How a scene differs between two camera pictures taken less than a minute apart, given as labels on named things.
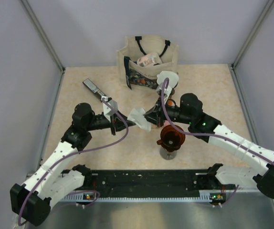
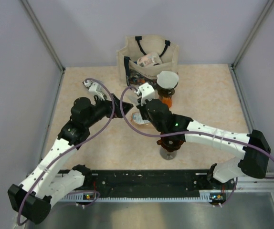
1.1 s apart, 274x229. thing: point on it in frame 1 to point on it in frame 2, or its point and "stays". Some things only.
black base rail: (152, 185) stays
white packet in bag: (149, 59) stays
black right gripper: (155, 116) to (142, 108)
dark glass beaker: (168, 155) stays
